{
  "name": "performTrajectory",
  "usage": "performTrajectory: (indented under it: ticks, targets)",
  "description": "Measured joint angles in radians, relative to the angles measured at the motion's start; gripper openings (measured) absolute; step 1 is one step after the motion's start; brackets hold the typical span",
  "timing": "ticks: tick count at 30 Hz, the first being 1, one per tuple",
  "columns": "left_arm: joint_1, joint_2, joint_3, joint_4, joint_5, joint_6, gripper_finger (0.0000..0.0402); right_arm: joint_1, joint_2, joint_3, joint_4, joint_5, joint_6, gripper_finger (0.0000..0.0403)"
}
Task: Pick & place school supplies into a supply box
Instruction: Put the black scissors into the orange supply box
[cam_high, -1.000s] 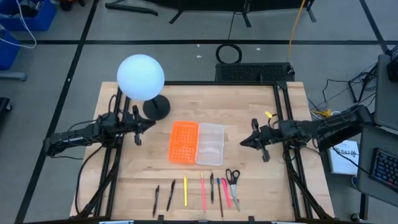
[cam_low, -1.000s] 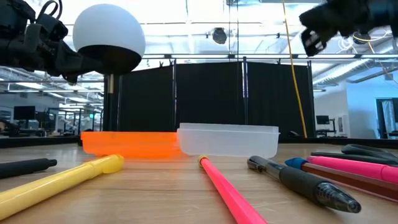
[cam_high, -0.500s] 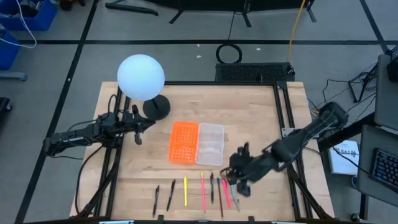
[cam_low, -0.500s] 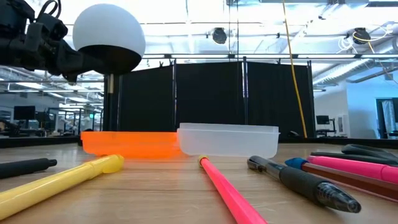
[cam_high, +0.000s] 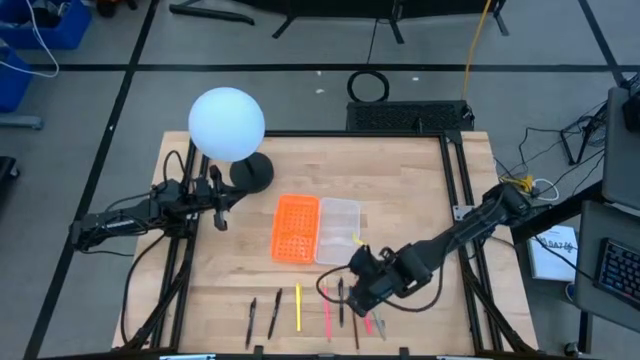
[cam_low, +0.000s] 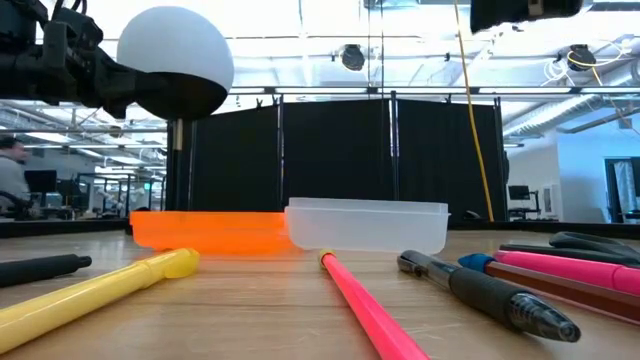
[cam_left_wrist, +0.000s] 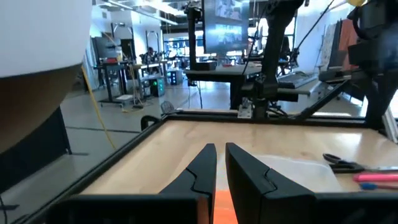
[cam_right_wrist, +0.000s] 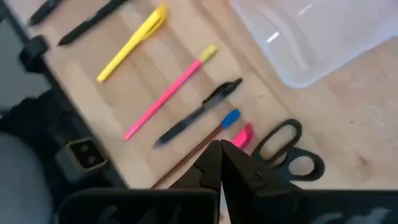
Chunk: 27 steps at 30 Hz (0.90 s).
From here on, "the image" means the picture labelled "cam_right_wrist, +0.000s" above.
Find black aluminium table frame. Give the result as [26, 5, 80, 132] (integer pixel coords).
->
[0, 0, 129, 189]

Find pink highlighter marker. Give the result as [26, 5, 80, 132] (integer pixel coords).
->
[231, 123, 254, 150]

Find brown pencil with blue cap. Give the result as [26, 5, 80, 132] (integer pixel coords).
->
[150, 108, 242, 190]

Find clear plastic supply box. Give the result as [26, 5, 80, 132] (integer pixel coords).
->
[229, 0, 398, 90]

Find yellow highlighter marker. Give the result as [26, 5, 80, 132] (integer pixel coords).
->
[96, 3, 168, 83]

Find pink pen with yellow cap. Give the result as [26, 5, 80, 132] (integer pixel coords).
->
[122, 44, 218, 141]

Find black pen with clip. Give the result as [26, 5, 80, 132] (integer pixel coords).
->
[153, 77, 244, 148]

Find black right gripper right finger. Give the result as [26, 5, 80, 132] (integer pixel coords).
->
[221, 139, 398, 224]

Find grey table-level camera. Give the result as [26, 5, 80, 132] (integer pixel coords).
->
[55, 136, 109, 184]

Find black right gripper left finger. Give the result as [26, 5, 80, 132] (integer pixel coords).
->
[58, 139, 223, 224]

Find black scissors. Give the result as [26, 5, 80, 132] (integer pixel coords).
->
[250, 118, 326, 182]

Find black table edge clamp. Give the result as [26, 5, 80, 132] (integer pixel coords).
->
[18, 34, 50, 74]

